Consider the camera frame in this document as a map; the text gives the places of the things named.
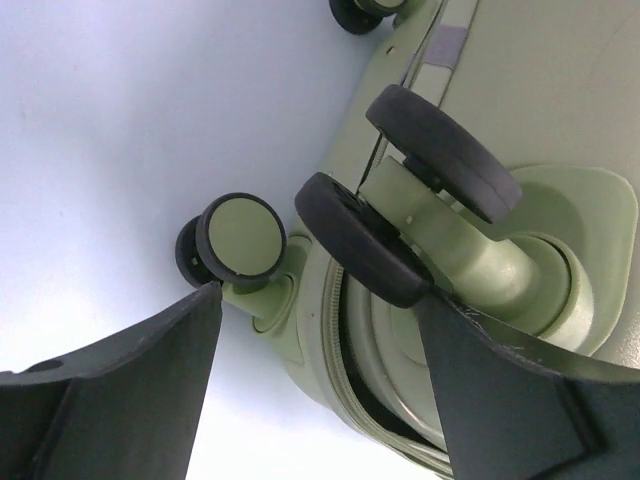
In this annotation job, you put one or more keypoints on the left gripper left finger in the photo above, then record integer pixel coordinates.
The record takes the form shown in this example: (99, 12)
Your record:
(125, 407)

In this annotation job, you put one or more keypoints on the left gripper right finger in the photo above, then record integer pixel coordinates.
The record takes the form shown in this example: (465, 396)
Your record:
(512, 406)

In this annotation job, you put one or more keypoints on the green hard-shell suitcase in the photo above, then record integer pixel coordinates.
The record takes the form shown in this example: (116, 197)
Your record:
(491, 152)

